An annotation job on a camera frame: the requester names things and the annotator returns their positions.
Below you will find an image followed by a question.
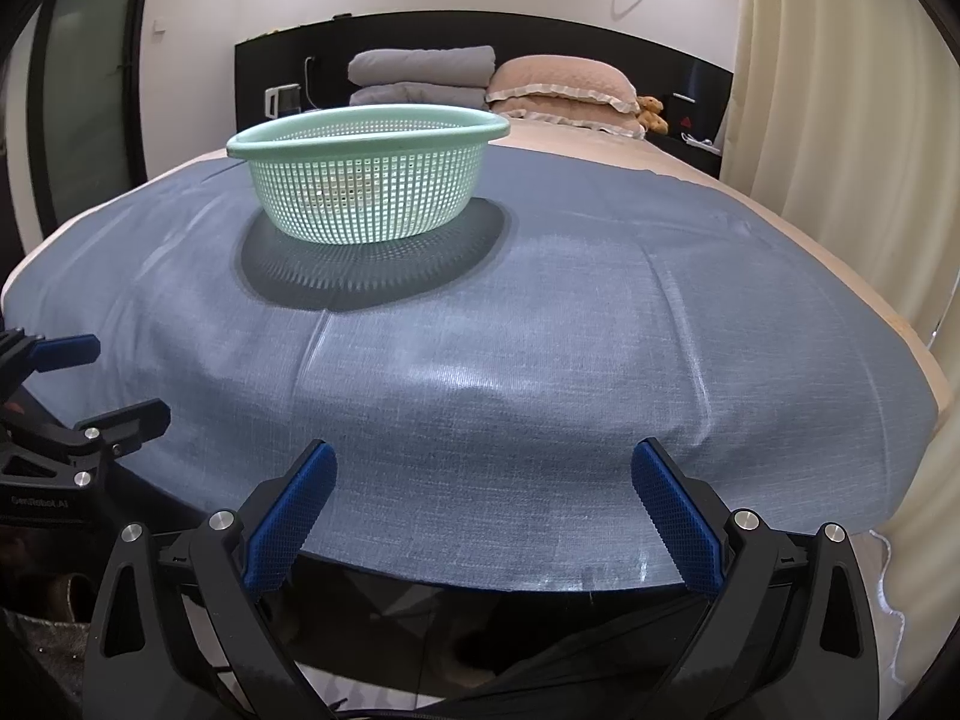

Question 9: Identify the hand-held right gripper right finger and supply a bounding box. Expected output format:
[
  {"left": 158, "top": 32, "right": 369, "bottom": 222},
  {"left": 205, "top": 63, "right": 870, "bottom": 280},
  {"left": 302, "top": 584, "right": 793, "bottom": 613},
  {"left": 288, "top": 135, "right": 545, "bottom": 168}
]
[{"left": 631, "top": 436, "right": 880, "bottom": 720}]

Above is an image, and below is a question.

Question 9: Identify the cream curtain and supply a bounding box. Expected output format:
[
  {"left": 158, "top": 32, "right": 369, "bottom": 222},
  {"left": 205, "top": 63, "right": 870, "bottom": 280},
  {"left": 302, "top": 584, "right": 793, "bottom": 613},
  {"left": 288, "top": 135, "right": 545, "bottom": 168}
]
[{"left": 720, "top": 0, "right": 960, "bottom": 720}]

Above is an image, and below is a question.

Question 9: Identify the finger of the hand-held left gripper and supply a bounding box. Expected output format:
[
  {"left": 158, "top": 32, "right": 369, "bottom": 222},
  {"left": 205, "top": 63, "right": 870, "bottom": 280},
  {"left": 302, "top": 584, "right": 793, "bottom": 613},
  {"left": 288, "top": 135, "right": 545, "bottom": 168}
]
[
  {"left": 30, "top": 334, "right": 103, "bottom": 373},
  {"left": 46, "top": 398, "right": 173, "bottom": 460}
]

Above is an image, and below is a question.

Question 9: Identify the green plastic mesh basket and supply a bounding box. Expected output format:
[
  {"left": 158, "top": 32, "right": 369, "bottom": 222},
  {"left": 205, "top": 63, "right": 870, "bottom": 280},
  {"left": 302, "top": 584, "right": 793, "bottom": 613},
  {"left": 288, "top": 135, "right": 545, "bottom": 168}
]
[{"left": 226, "top": 105, "right": 509, "bottom": 245}]

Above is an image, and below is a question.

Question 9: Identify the grey folded duvet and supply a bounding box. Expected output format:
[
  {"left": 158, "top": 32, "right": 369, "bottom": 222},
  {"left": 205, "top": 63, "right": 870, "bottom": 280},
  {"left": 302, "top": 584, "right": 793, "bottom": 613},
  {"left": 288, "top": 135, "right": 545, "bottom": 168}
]
[
  {"left": 347, "top": 45, "right": 497, "bottom": 89},
  {"left": 349, "top": 82, "right": 490, "bottom": 112}
]

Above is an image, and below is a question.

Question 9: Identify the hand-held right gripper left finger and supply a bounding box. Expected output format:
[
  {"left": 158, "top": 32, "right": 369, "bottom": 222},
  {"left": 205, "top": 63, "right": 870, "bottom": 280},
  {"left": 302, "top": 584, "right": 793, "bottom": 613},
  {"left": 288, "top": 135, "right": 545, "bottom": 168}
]
[{"left": 82, "top": 439, "right": 338, "bottom": 720}]

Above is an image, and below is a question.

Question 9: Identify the pink ruffled pillow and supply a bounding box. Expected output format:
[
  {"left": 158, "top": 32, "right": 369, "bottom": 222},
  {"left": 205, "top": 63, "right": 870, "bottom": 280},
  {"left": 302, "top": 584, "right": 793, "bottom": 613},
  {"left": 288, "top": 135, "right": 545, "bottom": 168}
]
[
  {"left": 487, "top": 94, "right": 647, "bottom": 140},
  {"left": 486, "top": 55, "right": 640, "bottom": 103}
]

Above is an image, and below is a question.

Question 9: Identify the blue-grey cloth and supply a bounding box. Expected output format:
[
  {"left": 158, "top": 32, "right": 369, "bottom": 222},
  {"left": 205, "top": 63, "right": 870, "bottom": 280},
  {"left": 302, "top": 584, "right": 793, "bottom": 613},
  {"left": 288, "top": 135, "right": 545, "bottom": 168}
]
[{"left": 0, "top": 146, "right": 938, "bottom": 595}]

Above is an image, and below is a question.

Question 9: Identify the black headboard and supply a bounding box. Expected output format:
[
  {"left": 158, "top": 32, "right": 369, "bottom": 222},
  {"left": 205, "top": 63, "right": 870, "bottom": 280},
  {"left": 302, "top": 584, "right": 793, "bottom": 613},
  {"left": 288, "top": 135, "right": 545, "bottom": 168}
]
[{"left": 235, "top": 11, "right": 734, "bottom": 181}]

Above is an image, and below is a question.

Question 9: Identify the black nightstand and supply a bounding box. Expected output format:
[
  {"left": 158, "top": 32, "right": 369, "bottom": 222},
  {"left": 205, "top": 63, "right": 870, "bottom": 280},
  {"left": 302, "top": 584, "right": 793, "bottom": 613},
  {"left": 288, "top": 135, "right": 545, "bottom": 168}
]
[{"left": 645, "top": 131, "right": 725, "bottom": 179}]

